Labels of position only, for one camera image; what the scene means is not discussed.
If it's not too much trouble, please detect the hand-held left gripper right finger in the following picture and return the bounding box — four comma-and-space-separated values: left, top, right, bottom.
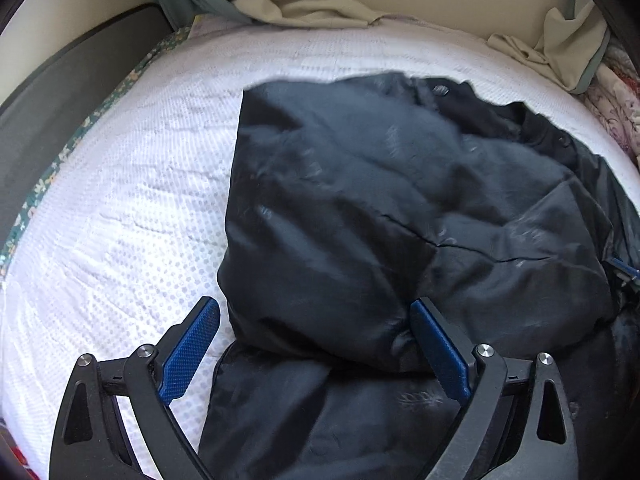
409, 297, 581, 480

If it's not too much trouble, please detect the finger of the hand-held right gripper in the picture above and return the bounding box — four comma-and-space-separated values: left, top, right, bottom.
606, 255, 640, 287

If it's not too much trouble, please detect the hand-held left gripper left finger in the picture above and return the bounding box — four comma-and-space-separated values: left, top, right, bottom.
50, 296, 221, 480

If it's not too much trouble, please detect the black padded jacket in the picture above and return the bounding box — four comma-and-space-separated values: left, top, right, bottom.
197, 71, 640, 480

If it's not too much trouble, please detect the purple floral blanket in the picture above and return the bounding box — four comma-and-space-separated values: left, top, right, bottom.
582, 40, 640, 161

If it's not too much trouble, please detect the white dotted mattress cover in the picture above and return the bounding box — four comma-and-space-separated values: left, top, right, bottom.
0, 22, 640, 480

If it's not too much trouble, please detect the red patterned cloth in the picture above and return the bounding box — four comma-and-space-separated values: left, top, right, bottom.
0, 437, 43, 480

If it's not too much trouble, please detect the dark grey bed board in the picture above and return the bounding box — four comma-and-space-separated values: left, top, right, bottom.
0, 2, 173, 241

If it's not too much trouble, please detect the beige bed sheet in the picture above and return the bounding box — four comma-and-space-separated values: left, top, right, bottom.
182, 0, 612, 95

